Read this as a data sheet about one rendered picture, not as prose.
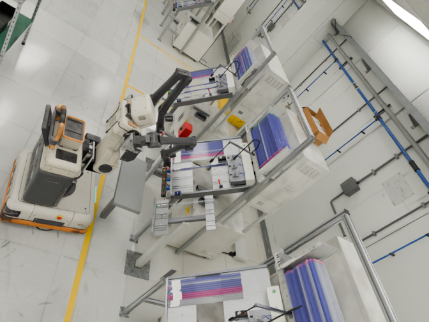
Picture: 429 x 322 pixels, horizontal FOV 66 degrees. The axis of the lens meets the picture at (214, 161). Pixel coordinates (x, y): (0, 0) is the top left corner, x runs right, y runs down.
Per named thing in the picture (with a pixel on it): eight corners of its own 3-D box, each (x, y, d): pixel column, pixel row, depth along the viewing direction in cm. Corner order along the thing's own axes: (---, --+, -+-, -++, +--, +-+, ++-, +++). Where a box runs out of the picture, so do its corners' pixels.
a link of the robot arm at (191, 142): (200, 133, 258) (202, 145, 257) (189, 138, 268) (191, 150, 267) (149, 131, 229) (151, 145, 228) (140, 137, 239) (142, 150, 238)
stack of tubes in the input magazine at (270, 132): (259, 168, 276) (281, 147, 262) (250, 130, 313) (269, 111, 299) (269, 174, 282) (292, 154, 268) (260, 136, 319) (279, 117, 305)
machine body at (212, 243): (158, 245, 339) (193, 213, 307) (161, 193, 389) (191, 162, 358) (209, 262, 368) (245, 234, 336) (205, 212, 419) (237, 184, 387)
